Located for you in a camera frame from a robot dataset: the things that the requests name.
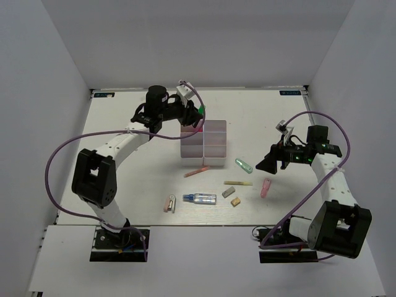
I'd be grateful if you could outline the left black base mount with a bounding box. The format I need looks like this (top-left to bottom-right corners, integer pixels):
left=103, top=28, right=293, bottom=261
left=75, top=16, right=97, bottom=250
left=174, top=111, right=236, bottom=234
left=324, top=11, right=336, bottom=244
left=90, top=228, right=150, bottom=262

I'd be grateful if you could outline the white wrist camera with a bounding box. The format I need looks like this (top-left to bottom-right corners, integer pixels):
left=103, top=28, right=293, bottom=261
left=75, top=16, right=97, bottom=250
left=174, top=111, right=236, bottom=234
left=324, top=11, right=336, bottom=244
left=275, top=120, right=294, bottom=146
left=176, top=80, right=195, bottom=107

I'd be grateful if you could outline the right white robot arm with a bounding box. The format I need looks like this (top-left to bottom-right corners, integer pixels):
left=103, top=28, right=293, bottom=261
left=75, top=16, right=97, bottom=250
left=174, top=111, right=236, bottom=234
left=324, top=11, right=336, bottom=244
left=256, top=123, right=372, bottom=259

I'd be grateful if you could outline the tan eraser block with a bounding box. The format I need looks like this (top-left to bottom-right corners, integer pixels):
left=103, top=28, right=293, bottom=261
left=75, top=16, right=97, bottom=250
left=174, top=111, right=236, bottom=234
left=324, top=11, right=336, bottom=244
left=230, top=197, right=241, bottom=207

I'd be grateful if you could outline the green black highlighter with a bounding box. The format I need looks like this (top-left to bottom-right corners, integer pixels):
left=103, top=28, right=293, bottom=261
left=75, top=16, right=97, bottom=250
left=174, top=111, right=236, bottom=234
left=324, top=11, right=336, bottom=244
left=192, top=105, right=205, bottom=128

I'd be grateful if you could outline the blue table label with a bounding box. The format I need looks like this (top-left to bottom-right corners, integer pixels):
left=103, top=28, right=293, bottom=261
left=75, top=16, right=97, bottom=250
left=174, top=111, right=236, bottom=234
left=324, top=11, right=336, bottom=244
left=279, top=90, right=301, bottom=96
left=93, top=92, right=115, bottom=98

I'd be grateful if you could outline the pink translucent correction tape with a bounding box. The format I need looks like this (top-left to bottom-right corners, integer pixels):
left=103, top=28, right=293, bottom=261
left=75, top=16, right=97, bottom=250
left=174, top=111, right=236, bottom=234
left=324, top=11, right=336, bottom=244
left=260, top=178, right=272, bottom=199

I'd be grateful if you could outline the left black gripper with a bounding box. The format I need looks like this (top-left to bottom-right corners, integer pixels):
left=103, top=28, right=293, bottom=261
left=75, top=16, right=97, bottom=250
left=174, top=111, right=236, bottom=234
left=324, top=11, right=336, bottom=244
left=159, top=97, right=204, bottom=127

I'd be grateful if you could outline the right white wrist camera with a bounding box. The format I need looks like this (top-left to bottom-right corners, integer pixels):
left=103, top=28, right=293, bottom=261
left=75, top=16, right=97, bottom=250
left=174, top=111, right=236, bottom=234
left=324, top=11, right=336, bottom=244
left=275, top=120, right=294, bottom=146

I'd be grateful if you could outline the yellow thin marker pen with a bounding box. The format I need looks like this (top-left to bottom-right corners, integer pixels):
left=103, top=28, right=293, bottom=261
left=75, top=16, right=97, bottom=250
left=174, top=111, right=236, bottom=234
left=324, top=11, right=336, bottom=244
left=223, top=181, right=253, bottom=186

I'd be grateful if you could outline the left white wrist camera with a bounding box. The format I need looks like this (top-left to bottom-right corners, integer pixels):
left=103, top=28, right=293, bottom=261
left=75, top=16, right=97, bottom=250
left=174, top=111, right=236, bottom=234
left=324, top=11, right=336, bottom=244
left=176, top=80, right=195, bottom=107

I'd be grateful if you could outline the green translucent correction tape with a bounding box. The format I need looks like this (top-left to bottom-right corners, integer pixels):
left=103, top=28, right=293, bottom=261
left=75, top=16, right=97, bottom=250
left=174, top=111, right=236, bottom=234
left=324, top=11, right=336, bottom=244
left=235, top=158, right=253, bottom=174

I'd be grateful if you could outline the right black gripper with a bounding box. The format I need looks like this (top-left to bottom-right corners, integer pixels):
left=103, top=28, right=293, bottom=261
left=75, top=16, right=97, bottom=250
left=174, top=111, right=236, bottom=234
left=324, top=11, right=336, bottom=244
left=256, top=134, right=309, bottom=174

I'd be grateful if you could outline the blue clear spray bottle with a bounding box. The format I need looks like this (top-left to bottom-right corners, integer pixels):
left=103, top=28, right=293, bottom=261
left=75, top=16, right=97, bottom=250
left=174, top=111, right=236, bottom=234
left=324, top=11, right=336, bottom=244
left=183, top=193, right=217, bottom=205

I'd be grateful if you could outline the right white compartment organizer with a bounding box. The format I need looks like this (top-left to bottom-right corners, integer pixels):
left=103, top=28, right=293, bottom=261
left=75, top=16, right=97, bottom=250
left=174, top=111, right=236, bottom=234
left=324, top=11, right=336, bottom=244
left=203, top=119, right=227, bottom=166

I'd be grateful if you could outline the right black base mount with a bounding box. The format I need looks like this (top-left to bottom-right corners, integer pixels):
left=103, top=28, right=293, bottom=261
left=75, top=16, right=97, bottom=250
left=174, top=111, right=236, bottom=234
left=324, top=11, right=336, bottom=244
left=259, top=215, right=319, bottom=264

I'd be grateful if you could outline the right blue table label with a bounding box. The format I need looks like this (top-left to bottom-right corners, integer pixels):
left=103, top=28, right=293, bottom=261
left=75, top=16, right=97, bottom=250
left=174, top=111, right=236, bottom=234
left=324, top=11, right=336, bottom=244
left=279, top=90, right=301, bottom=96

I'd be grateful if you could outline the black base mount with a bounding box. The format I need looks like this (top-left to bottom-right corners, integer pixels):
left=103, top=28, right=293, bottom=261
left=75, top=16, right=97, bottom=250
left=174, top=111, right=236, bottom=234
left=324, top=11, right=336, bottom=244
left=259, top=215, right=319, bottom=264
left=90, top=228, right=150, bottom=262

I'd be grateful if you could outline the left white compartment organizer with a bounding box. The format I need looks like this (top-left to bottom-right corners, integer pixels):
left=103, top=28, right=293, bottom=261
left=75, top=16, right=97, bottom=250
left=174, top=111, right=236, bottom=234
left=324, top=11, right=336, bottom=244
left=180, top=126, right=204, bottom=166

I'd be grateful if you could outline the pink white stapler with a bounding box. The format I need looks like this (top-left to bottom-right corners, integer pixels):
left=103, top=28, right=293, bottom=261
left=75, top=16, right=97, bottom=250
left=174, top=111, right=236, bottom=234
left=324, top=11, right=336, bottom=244
left=163, top=194, right=176, bottom=213

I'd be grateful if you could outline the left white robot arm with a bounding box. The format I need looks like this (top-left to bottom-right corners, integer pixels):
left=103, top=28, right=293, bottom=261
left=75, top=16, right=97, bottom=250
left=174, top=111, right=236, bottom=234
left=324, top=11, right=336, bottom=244
left=72, top=82, right=205, bottom=247

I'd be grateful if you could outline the white compartment organizer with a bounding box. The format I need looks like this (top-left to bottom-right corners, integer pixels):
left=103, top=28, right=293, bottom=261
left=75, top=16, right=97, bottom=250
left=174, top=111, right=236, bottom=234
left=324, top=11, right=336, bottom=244
left=180, top=126, right=204, bottom=166
left=203, top=119, right=227, bottom=166

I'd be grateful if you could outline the grey eraser block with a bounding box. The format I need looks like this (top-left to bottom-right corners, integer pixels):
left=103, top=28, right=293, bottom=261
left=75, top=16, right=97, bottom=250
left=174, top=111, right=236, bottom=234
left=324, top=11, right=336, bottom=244
left=222, top=186, right=236, bottom=198

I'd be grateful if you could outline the left blue table label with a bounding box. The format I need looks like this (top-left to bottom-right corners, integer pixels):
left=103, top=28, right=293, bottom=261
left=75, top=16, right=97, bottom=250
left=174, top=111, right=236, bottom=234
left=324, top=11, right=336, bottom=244
left=93, top=92, right=115, bottom=98

